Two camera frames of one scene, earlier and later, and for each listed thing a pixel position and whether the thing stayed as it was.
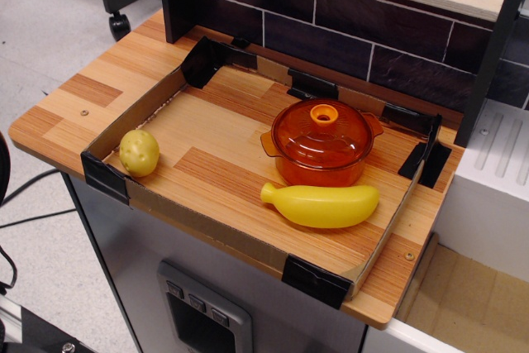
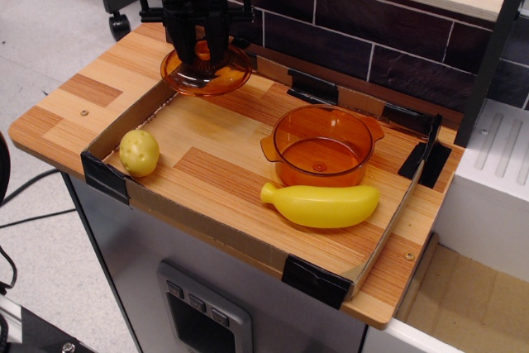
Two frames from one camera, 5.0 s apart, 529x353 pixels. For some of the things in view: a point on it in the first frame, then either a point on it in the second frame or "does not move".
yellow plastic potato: [140, 152] does not move
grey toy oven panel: [201, 318] does not move
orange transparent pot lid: [324, 131] to [202, 76]
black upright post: [510, 15] does not move
